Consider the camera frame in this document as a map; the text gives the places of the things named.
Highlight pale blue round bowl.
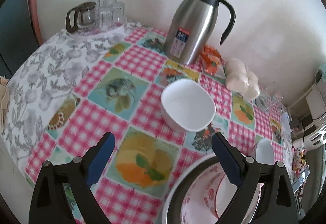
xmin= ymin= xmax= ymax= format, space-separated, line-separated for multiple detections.
xmin=250 ymin=139 xmax=275 ymax=165

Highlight floral pink ceramic plate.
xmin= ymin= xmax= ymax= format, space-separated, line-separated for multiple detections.
xmin=180 ymin=163 xmax=224 ymax=223

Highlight white square bowl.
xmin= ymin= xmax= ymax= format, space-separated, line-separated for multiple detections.
xmin=160 ymin=79 xmax=216 ymax=133

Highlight white bowl red rim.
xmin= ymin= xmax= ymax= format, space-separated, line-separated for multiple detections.
xmin=213 ymin=173 xmax=237 ymax=218

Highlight clear glass mug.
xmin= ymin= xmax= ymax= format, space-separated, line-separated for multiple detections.
xmin=255 ymin=91 xmax=283 ymax=111

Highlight crumpled beige paper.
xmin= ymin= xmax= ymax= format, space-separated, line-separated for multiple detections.
xmin=0 ymin=76 xmax=10 ymax=133

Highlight bag of white buns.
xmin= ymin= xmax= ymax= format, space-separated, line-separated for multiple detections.
xmin=225 ymin=58 xmax=260 ymax=101

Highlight patchwork checkered tablecloth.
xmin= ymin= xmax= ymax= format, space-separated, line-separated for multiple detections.
xmin=24 ymin=28 xmax=293 ymax=223

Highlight grey floral white cloth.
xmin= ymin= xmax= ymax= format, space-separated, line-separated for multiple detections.
xmin=1 ymin=21 xmax=141 ymax=162

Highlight orange snack packet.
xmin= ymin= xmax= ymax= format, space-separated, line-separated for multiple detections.
xmin=200 ymin=45 xmax=225 ymax=79

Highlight clear drinking glass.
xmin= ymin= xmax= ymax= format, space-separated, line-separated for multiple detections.
xmin=111 ymin=1 xmax=126 ymax=23

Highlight steel thermos jug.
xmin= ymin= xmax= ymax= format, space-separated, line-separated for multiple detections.
xmin=163 ymin=0 xmax=236 ymax=65

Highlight glass teapot black handle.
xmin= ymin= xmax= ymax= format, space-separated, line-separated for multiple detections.
xmin=65 ymin=1 xmax=96 ymax=33

